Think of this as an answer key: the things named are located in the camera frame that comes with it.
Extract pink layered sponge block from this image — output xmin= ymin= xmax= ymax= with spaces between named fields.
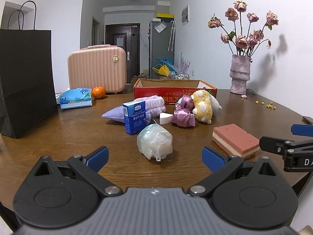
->
xmin=212 ymin=124 xmax=260 ymax=159

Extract yellow white plush toy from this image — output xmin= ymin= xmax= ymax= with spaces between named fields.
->
xmin=191 ymin=89 xmax=222 ymax=124

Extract iridescent plastic bag bundle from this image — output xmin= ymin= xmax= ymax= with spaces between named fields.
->
xmin=137 ymin=124 xmax=173 ymax=162

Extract blue handkerchief tissue box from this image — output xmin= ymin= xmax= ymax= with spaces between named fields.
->
xmin=122 ymin=101 xmax=147 ymax=135

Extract white makeup sponge wedge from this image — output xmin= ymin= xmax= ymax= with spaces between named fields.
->
xmin=159 ymin=112 xmax=173 ymax=125

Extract purple fluffy towel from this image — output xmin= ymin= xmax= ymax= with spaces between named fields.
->
xmin=135 ymin=95 xmax=166 ymax=120

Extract scattered yellow crumbs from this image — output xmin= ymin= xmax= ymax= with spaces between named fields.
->
xmin=255 ymin=100 xmax=276 ymax=110

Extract blue tissue pack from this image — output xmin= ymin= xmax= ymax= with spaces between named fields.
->
xmin=59 ymin=88 xmax=92 ymax=110

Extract orange tangerine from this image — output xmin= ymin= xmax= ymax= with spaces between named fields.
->
xmin=92 ymin=87 xmax=106 ymax=100

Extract purple textured vase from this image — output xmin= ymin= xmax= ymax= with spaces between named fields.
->
xmin=230 ymin=55 xmax=251 ymax=95

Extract red orange cardboard box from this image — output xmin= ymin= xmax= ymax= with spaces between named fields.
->
xmin=133 ymin=79 xmax=218 ymax=103

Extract metal trolley with bottles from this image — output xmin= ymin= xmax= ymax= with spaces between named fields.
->
xmin=169 ymin=71 xmax=189 ymax=80

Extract pink ribbed vanity suitcase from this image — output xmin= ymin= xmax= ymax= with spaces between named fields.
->
xmin=67 ymin=45 xmax=127 ymax=93

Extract black paper shopping bag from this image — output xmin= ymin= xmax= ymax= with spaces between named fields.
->
xmin=0 ymin=0 xmax=58 ymax=139

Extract purple feather decoration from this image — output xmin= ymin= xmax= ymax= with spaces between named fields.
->
xmin=179 ymin=52 xmax=191 ymax=74

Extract dried pink rose bouquet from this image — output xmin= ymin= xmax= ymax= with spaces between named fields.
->
xmin=207 ymin=1 xmax=279 ymax=58

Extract yellow blue bags pile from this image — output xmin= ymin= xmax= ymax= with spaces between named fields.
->
xmin=152 ymin=57 xmax=177 ymax=78

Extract dark brown entrance door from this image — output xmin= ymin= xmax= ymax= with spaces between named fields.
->
xmin=105 ymin=23 xmax=140 ymax=84

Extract grey refrigerator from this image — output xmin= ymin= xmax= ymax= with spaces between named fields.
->
xmin=148 ymin=21 xmax=174 ymax=79

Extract yellow box on fridge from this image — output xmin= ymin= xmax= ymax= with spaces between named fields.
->
xmin=156 ymin=13 xmax=174 ymax=19

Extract wall electrical panel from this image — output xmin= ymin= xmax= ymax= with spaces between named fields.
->
xmin=181 ymin=4 xmax=190 ymax=25

